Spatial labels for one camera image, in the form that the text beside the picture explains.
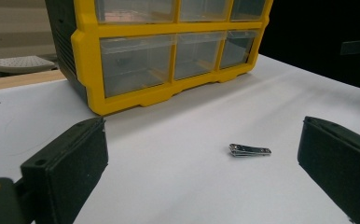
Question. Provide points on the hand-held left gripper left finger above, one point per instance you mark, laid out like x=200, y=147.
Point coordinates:
x=66, y=168

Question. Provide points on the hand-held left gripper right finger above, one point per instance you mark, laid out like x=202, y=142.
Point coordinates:
x=343, y=161

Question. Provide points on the silver metal nail clipper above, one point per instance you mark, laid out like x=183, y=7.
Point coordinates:
x=249, y=151

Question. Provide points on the yellow black drawer cabinet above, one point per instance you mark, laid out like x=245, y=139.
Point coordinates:
x=88, y=56

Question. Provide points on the white perforated plastic stool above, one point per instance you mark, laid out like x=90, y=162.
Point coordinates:
x=19, y=63

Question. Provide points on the narrow clear plastic drawer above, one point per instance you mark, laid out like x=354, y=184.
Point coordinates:
x=248, y=9
x=238, y=48
x=204, y=9
x=196, y=54

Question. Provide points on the wide clear plastic drawer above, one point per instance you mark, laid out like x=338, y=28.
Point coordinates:
x=134, y=11
x=134, y=65

